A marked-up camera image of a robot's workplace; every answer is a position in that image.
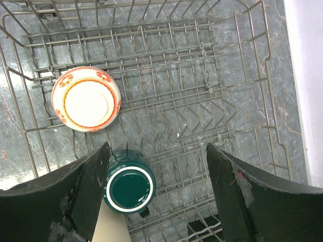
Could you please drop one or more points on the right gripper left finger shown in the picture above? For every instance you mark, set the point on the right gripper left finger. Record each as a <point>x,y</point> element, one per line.
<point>62,205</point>

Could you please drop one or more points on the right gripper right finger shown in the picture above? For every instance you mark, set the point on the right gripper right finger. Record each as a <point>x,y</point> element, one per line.
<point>255,205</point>

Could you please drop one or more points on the beige cup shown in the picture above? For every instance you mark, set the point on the beige cup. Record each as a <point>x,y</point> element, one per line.
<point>110,226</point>

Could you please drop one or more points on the dark green mug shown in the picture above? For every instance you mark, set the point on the dark green mug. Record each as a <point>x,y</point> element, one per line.
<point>130,185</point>

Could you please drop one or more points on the white red patterned bowl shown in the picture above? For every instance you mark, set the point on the white red patterned bowl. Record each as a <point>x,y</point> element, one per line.
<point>86,99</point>

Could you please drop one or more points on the wire dish rack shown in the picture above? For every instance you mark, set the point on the wire dish rack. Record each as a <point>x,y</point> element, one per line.
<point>189,73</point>

